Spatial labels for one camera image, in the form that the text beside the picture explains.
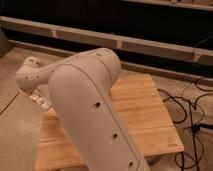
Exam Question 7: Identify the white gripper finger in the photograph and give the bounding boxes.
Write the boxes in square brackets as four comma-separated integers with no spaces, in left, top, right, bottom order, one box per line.
[40,103,52,111]

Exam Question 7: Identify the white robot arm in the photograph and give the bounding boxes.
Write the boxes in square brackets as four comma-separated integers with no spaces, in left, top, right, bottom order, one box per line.
[15,48,151,171]

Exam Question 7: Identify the wooden table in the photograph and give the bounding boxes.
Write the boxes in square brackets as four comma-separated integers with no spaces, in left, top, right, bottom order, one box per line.
[35,74,184,171]

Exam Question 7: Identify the long wooden wall rail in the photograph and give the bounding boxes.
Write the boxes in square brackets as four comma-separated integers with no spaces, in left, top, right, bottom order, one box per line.
[0,16,213,66]

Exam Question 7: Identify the black floor cables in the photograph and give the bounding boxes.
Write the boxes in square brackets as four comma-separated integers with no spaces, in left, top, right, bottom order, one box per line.
[157,77,213,171]

